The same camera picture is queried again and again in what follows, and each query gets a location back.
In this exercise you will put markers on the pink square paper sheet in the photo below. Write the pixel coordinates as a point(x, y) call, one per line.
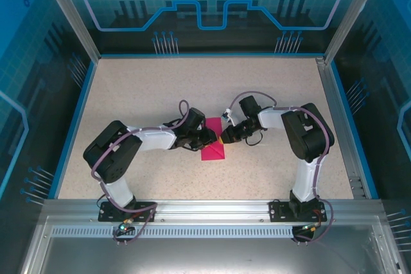
point(213, 155)

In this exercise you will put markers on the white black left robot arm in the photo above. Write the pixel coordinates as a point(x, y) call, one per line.
point(154, 139)

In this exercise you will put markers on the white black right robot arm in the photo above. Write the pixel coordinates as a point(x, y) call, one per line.
point(305, 177)

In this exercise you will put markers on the blue table edge strip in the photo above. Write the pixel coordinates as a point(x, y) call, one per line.
point(72, 129)
point(354, 133)

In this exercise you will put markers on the grey metal tray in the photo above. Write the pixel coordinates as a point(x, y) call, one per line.
point(205, 254)

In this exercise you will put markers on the small circuit board with LED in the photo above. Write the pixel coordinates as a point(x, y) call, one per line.
point(311, 227)
point(126, 226)

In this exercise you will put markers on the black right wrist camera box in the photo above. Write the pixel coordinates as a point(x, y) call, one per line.
point(229, 134)

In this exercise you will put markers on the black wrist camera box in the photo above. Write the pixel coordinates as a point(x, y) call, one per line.
point(229, 134)
point(208, 136)

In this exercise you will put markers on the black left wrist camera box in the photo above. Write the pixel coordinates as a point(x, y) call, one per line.
point(208, 136)

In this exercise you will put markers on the aluminium mounting rail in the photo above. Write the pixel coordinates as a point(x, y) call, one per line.
point(212, 210)

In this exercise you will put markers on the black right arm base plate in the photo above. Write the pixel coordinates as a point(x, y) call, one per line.
point(279, 211)

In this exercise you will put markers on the aluminium side rail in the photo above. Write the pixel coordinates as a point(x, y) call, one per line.
point(340, 133)

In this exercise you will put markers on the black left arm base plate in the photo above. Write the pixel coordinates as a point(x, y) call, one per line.
point(144, 211)

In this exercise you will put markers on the aluminium enclosure post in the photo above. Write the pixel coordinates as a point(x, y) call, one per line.
point(77, 20)
point(350, 14)

